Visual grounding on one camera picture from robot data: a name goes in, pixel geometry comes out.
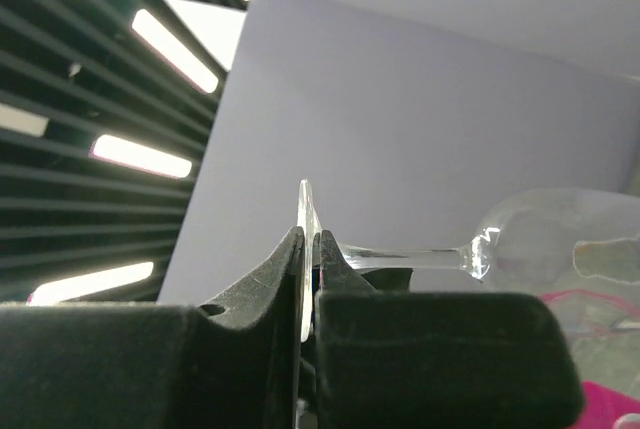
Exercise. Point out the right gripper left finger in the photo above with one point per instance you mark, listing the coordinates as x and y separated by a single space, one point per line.
231 362

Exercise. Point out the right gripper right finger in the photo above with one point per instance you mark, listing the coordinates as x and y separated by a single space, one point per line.
389 359

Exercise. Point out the clear wine glass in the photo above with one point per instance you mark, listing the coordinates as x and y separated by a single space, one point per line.
576 249

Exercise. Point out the back pink wine glass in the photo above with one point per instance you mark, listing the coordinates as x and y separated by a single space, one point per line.
605 399

